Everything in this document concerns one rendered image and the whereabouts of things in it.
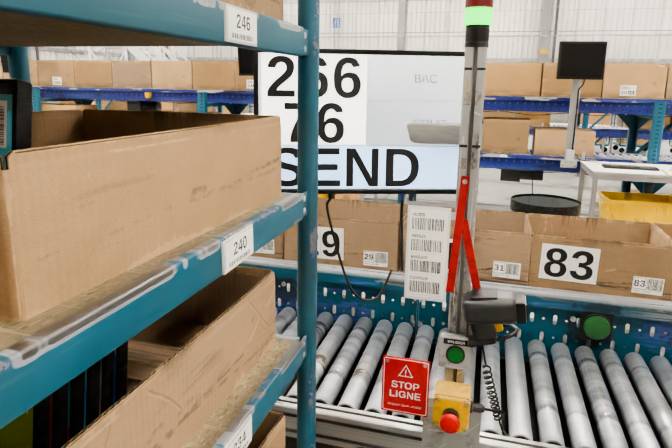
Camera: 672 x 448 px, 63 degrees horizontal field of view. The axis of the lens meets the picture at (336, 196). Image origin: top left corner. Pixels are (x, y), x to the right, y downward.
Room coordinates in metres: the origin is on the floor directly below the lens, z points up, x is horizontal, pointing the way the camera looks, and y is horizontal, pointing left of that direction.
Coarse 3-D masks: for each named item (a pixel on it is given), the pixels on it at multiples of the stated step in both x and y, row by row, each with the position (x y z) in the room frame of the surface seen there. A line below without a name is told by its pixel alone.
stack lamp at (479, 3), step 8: (472, 0) 1.04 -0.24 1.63; (480, 0) 1.03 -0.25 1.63; (488, 0) 1.03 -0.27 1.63; (472, 8) 1.04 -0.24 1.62; (480, 8) 1.03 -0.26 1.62; (488, 8) 1.03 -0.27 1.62; (472, 16) 1.04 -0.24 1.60; (480, 16) 1.03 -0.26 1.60; (488, 16) 1.04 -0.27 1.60; (464, 24) 1.06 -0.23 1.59; (488, 24) 1.04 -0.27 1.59
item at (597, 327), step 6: (588, 318) 1.45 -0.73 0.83; (594, 318) 1.44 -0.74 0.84; (600, 318) 1.44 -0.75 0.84; (588, 324) 1.45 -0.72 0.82; (594, 324) 1.44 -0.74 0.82; (600, 324) 1.44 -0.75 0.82; (606, 324) 1.44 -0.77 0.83; (588, 330) 1.45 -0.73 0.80; (594, 330) 1.44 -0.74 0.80; (600, 330) 1.44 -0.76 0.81; (606, 330) 1.43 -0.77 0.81; (588, 336) 1.45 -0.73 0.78; (594, 336) 1.44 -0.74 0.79; (600, 336) 1.44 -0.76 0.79; (606, 336) 1.44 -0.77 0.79
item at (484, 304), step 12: (468, 300) 0.98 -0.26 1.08; (480, 300) 0.97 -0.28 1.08; (492, 300) 0.97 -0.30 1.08; (504, 300) 0.96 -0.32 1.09; (516, 300) 0.96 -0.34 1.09; (468, 312) 0.97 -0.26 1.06; (480, 312) 0.97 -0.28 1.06; (492, 312) 0.96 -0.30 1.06; (504, 312) 0.95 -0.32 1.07; (516, 312) 0.95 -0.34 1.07; (480, 324) 0.98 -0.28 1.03; (492, 324) 0.98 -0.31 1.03; (480, 336) 0.98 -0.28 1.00; (492, 336) 0.97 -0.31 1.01
